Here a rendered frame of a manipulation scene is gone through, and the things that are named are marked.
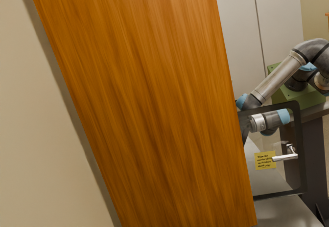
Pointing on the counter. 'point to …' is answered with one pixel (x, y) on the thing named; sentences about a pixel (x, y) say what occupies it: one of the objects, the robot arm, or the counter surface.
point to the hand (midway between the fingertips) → (208, 141)
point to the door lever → (286, 155)
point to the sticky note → (264, 160)
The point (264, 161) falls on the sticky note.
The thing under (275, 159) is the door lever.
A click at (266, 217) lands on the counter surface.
